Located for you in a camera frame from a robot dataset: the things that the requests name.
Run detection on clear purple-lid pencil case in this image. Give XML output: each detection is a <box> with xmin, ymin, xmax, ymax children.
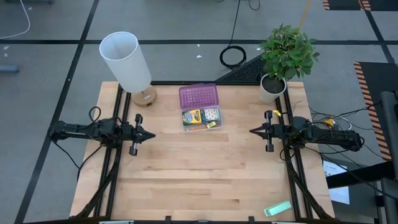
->
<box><xmin>178</xmin><ymin>83</ymin><xmax>224</xmax><ymax>133</ymax></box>

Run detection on black metal beam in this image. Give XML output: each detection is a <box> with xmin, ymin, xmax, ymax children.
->
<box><xmin>326</xmin><ymin>160</ymin><xmax>396</xmax><ymax>189</ymax></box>

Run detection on white shade table lamp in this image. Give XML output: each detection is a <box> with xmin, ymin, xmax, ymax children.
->
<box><xmin>98</xmin><ymin>30</ymin><xmax>158</xmax><ymax>108</ymax></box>

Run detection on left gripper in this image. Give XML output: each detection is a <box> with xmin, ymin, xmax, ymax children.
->
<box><xmin>121</xmin><ymin>113</ymin><xmax>156</xmax><ymax>156</ymax></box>

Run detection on grey metal pole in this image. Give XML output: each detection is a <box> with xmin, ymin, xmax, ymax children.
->
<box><xmin>379</xmin><ymin>90</ymin><xmax>398</xmax><ymax>224</ymax></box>

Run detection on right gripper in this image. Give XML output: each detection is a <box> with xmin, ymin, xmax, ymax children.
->
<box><xmin>249</xmin><ymin>110</ymin><xmax>293</xmax><ymax>153</ymax></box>

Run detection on hazard-striped black floor mat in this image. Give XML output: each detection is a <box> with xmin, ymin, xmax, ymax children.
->
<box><xmin>353</xmin><ymin>60</ymin><xmax>398</xmax><ymax>162</ymax></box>
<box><xmin>322</xmin><ymin>0</ymin><xmax>398</xmax><ymax>12</ymax></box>

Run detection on mint green box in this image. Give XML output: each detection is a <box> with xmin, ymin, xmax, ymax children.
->
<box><xmin>263</xmin><ymin>200</ymin><xmax>293</xmax><ymax>218</ymax></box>

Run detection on potted green plant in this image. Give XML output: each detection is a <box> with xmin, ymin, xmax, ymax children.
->
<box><xmin>258</xmin><ymin>23</ymin><xmax>321</xmax><ymax>105</ymax></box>

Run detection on white floor cable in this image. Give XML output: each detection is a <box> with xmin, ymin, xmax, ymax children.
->
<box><xmin>0</xmin><ymin>0</ymin><xmax>31</xmax><ymax>40</ymax></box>

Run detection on black hanging cable with coil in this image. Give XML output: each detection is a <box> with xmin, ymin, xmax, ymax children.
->
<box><xmin>219</xmin><ymin>0</ymin><xmax>248</xmax><ymax>70</ymax></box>

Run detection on black aluminium rig frame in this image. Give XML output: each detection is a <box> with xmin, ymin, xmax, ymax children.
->
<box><xmin>70</xmin><ymin>80</ymin><xmax>336</xmax><ymax>224</ymax></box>

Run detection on grey floor bracket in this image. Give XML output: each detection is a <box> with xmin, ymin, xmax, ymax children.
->
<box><xmin>0</xmin><ymin>64</ymin><xmax>20</xmax><ymax>74</ymax></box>

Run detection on black perforated floor mat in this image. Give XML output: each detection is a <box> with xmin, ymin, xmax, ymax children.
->
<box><xmin>214</xmin><ymin>53</ymin><xmax>269</xmax><ymax>83</ymax></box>

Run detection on white paper sheet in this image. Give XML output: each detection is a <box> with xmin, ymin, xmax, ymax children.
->
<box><xmin>322</xmin><ymin>159</ymin><xmax>351</xmax><ymax>205</ymax></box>

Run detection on yellow green crayon box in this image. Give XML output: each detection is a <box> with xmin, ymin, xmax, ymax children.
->
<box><xmin>182</xmin><ymin>108</ymin><xmax>203</xmax><ymax>126</ymax></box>

